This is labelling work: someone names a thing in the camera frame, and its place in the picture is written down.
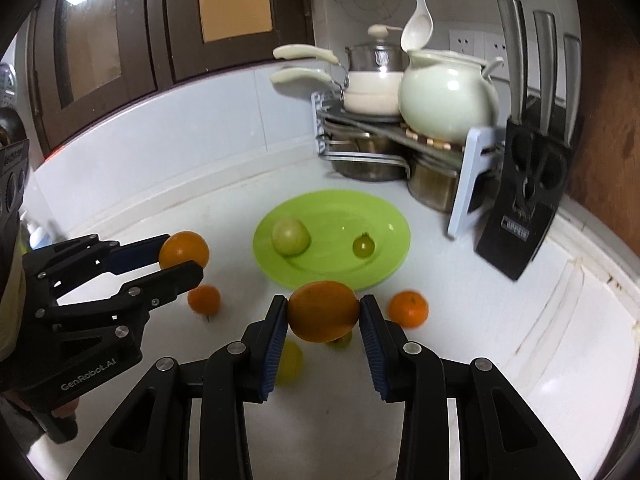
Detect steel pot lid cream knob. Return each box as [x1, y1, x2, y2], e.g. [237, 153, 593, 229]
[345, 25, 409, 74]

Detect wooden bead trivet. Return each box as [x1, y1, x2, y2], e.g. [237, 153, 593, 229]
[404, 129, 452, 152]

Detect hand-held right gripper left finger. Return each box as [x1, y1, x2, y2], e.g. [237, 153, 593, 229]
[65, 295, 289, 480]

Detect round wire trivet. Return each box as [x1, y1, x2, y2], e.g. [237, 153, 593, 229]
[340, 0, 397, 22]

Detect brown door with glass panel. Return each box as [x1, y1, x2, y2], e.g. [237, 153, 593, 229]
[27, 0, 163, 157]

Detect grey and white pot rack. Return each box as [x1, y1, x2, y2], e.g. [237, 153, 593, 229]
[310, 91, 502, 239]

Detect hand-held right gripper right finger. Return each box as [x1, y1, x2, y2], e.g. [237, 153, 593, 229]
[359, 294, 576, 480]

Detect white wall socket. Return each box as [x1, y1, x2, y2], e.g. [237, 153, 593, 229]
[485, 32, 509, 70]
[448, 30, 486, 57]

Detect brown wooden cutting board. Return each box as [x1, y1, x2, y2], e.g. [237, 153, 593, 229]
[569, 0, 640, 222]

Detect cream ceramic jar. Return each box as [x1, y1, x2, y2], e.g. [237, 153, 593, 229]
[398, 50, 506, 142]

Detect wide steel pot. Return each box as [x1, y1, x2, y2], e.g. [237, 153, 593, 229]
[320, 129, 410, 182]

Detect large orange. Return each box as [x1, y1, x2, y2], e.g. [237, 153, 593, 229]
[286, 281, 362, 345]
[158, 230, 210, 273]

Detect small dark green tomato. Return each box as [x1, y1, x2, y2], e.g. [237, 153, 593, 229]
[352, 232, 376, 259]

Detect steel handled knife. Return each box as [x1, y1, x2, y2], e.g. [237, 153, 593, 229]
[561, 34, 584, 147]
[497, 0, 529, 122]
[532, 10, 559, 137]

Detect small tangerine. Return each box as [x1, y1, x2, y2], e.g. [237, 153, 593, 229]
[187, 284, 221, 317]
[388, 290, 430, 330]

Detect black kitchen scissors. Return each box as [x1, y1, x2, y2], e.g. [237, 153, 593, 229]
[511, 134, 567, 222]

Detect white ladle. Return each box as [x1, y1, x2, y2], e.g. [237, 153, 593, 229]
[400, 0, 436, 52]

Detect black knife block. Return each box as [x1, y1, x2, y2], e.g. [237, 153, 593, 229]
[473, 99, 575, 282]

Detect green plastic plate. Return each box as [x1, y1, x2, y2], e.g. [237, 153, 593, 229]
[253, 189, 412, 291]

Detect white pump bottle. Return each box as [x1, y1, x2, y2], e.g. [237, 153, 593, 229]
[26, 224, 52, 252]

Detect tall steel pot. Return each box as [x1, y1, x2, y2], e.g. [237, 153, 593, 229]
[407, 151, 462, 214]

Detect cream saucepan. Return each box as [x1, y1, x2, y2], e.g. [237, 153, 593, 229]
[270, 67, 407, 115]
[272, 44, 407, 93]

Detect brown door with tan panel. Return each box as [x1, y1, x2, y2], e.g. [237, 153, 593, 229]
[149, 0, 315, 85]

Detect large pale green tomato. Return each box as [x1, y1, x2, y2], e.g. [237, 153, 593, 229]
[271, 216, 311, 257]

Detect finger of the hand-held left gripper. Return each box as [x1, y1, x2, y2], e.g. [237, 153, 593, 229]
[34, 259, 206, 332]
[22, 233, 174, 287]

